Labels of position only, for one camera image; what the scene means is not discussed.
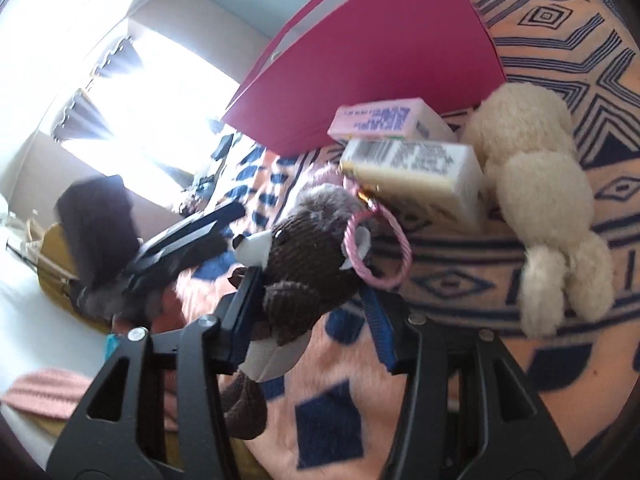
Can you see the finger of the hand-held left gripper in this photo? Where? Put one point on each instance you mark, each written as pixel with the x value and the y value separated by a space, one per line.
pixel 185 255
pixel 200 225

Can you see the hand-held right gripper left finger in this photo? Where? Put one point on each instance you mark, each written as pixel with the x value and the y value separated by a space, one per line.
pixel 245 310

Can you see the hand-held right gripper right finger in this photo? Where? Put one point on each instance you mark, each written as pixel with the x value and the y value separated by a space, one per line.
pixel 377 325

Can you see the brown knitted plush toy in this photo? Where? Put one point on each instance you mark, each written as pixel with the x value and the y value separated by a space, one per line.
pixel 305 260

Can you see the yellow tissue pack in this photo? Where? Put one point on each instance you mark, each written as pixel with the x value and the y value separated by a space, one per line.
pixel 425 180

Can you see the pink tissue pack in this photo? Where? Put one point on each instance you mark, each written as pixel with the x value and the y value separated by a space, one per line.
pixel 380 120

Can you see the cream plush bear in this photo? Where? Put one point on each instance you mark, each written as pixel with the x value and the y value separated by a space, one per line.
pixel 540 185

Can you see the pink cardboard box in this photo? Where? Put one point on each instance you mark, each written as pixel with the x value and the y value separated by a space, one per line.
pixel 375 60

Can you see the yellow garment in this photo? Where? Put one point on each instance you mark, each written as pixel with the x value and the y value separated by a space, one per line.
pixel 50 280

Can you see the grey curtain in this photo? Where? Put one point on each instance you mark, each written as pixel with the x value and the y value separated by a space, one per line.
pixel 82 117
pixel 120 57

